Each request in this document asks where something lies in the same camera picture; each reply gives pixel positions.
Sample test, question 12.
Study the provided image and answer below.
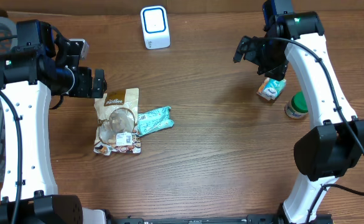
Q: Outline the large teal wipes pack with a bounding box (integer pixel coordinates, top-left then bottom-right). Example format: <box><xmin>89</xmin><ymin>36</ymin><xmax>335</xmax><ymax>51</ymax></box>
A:
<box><xmin>138</xmin><ymin>106</ymin><xmax>174</xmax><ymax>136</ymax></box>

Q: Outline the orange tissue pack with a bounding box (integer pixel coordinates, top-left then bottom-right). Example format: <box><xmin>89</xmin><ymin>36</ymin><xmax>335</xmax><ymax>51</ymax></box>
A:
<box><xmin>257</xmin><ymin>81</ymin><xmax>267</xmax><ymax>96</ymax></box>

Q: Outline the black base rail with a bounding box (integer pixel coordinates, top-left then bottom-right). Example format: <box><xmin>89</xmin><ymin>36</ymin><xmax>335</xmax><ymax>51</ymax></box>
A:
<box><xmin>106</xmin><ymin>214</ymin><xmax>334</xmax><ymax>224</ymax></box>

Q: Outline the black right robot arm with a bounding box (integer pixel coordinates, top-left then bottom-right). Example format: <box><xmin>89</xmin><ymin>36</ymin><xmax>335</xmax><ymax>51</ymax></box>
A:
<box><xmin>233</xmin><ymin>0</ymin><xmax>364</xmax><ymax>223</ymax></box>

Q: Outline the brown white snack pouch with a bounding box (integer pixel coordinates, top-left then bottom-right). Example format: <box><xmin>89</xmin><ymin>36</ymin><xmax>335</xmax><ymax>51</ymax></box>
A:
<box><xmin>93</xmin><ymin>88</ymin><xmax>141</xmax><ymax>156</ymax></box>

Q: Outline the green lid jar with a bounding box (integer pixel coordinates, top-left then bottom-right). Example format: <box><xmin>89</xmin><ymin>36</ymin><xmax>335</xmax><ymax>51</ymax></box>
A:
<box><xmin>284</xmin><ymin>91</ymin><xmax>308</xmax><ymax>119</ymax></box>

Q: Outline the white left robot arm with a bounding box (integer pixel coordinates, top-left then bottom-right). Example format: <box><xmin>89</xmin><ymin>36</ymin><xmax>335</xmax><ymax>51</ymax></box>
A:
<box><xmin>0</xmin><ymin>20</ymin><xmax>111</xmax><ymax>223</ymax></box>

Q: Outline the white barcode scanner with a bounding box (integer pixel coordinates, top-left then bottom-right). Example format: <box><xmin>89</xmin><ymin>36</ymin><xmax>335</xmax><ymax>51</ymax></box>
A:
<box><xmin>140</xmin><ymin>6</ymin><xmax>170</xmax><ymax>50</ymax></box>

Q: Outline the small teal tissue pack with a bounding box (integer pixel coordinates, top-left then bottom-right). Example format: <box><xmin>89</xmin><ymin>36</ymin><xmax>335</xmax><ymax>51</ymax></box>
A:
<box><xmin>261</xmin><ymin>78</ymin><xmax>286</xmax><ymax>101</ymax></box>

